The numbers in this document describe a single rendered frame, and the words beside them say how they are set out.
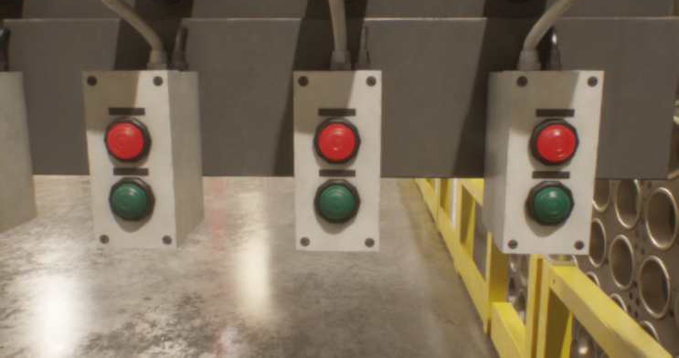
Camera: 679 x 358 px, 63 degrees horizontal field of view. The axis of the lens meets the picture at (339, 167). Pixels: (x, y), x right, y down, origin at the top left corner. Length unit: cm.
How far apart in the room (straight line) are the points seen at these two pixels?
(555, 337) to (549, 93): 81
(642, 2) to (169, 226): 49
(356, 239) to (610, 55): 29
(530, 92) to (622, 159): 16
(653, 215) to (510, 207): 221
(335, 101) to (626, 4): 31
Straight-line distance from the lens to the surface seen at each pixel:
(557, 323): 121
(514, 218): 48
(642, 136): 60
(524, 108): 47
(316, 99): 45
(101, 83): 49
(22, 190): 62
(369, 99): 45
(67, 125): 61
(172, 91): 48
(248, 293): 199
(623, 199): 292
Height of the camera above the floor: 77
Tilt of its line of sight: 10 degrees down
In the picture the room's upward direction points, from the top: straight up
